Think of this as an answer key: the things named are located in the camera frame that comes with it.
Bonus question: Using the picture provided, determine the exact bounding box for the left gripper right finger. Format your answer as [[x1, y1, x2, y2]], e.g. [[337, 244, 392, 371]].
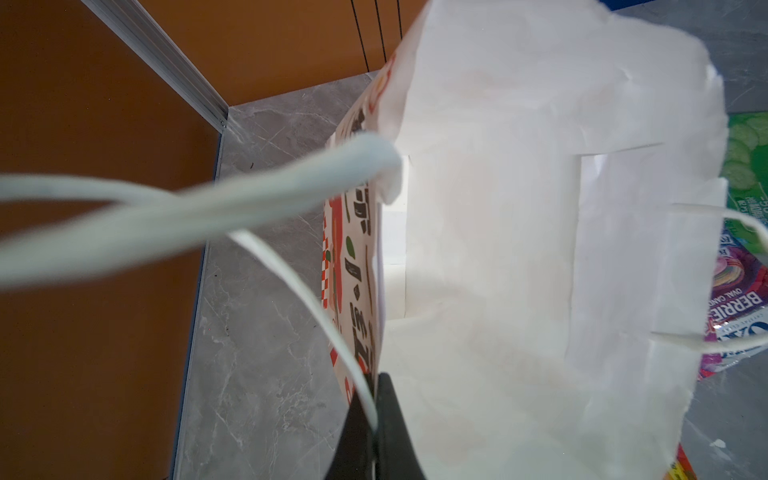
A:
[[373, 372, 426, 480]]

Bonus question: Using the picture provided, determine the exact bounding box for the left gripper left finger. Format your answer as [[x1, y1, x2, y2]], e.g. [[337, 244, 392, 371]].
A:
[[325, 393, 374, 480]]

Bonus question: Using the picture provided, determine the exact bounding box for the white paper bag with flower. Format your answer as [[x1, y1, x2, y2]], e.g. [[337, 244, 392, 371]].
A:
[[1, 1, 767, 479]]

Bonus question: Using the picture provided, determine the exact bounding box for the Fox's berries candy bag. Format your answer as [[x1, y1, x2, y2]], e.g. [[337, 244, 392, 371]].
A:
[[705, 230, 767, 343]]

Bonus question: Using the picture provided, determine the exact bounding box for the green Lays chips bag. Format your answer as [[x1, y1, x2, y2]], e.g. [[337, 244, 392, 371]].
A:
[[721, 112, 768, 226]]

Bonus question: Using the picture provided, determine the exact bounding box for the red yellow snack packet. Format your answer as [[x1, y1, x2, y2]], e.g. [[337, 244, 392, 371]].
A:
[[663, 444, 697, 480]]

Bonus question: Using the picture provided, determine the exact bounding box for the left aluminium corner post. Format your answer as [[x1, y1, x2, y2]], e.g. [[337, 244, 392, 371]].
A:
[[83, 0, 229, 133]]

